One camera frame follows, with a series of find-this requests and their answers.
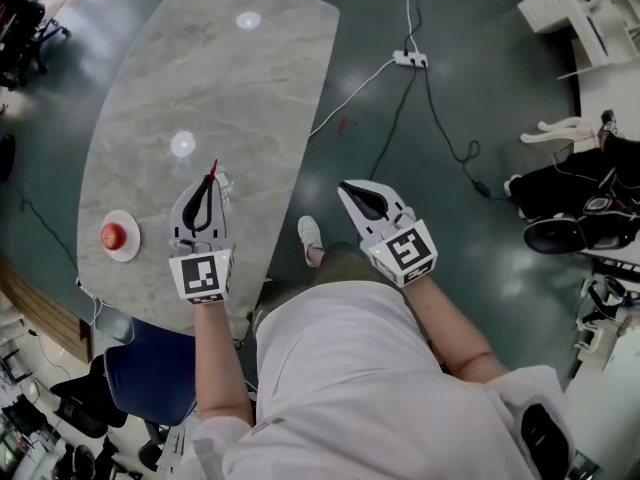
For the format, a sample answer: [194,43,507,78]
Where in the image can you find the person's white shoe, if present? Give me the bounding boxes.
[296,214,327,270]

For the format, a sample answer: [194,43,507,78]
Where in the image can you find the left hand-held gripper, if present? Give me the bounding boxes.
[168,175,237,307]

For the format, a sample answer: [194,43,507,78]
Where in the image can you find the person's white shirt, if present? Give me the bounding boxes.
[176,279,577,480]

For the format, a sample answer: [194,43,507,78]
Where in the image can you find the clear glass object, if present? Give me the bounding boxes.
[212,167,237,210]

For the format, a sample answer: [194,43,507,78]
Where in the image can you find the blue upholstered chair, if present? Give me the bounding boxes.
[103,316,199,427]

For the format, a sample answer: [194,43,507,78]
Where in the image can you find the black mesh office chair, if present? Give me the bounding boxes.
[48,361,130,440]

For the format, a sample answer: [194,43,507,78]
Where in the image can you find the person's olive trousers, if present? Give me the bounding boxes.
[249,241,382,330]

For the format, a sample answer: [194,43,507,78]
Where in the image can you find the black equipment heap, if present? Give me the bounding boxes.
[503,132,640,255]

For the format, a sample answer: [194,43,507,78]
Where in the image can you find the black power cable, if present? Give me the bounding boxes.
[368,65,419,182]
[421,65,512,202]

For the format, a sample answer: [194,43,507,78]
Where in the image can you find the white round plate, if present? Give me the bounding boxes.
[99,209,143,264]

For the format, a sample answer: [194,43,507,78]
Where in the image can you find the white power strip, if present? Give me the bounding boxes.
[391,49,430,69]

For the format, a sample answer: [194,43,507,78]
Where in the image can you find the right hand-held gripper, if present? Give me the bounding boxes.
[337,179,439,290]

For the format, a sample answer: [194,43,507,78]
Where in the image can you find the white organizer cart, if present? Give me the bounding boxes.
[516,0,640,70]

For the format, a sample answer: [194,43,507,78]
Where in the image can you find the red apple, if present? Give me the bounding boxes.
[99,221,127,251]

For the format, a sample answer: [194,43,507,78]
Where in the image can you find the person's right forearm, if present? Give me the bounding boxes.
[399,274,509,385]

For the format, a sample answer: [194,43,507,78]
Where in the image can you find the person's left forearm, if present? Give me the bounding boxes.
[191,299,257,427]

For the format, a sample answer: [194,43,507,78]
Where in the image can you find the black shoulder pack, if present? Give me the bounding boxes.
[518,401,575,475]

